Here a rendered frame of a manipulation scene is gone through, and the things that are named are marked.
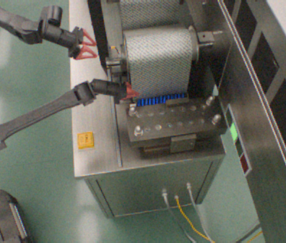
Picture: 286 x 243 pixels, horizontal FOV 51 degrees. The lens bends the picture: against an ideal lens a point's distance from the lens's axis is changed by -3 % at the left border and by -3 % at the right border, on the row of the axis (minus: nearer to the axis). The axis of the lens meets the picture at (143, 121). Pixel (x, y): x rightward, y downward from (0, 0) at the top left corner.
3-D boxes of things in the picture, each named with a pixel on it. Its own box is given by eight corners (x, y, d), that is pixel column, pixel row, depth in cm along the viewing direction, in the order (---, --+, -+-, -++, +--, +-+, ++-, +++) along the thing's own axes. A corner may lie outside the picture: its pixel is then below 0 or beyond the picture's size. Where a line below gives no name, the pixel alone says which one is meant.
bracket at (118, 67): (116, 96, 150) (108, 52, 124) (129, 94, 151) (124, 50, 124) (117, 105, 148) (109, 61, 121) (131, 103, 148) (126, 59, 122)
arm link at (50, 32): (37, 40, 102) (43, 32, 98) (40, 23, 104) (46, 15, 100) (55, 47, 106) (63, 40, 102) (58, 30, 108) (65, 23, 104)
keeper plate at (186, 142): (170, 148, 134) (171, 137, 125) (192, 145, 135) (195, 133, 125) (170, 154, 133) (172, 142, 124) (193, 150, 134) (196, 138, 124)
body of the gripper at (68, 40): (72, 59, 108) (53, 52, 104) (72, 38, 113) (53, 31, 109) (81, 48, 104) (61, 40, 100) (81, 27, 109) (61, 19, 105)
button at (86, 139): (77, 135, 140) (76, 133, 138) (92, 133, 140) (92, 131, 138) (78, 149, 137) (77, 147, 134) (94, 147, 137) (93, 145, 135)
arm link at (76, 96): (-12, 156, 101) (-28, 127, 99) (-12, 155, 106) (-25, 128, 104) (97, 102, 118) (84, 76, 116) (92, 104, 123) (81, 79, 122)
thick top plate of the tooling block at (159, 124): (126, 115, 136) (125, 108, 131) (215, 103, 138) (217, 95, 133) (131, 148, 128) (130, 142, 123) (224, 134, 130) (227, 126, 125)
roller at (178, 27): (124, 45, 138) (121, 24, 128) (180, 37, 139) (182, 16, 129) (127, 65, 132) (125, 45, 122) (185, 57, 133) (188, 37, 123)
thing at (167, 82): (133, 101, 135) (130, 74, 119) (185, 93, 136) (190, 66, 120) (133, 102, 135) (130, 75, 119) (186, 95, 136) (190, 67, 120)
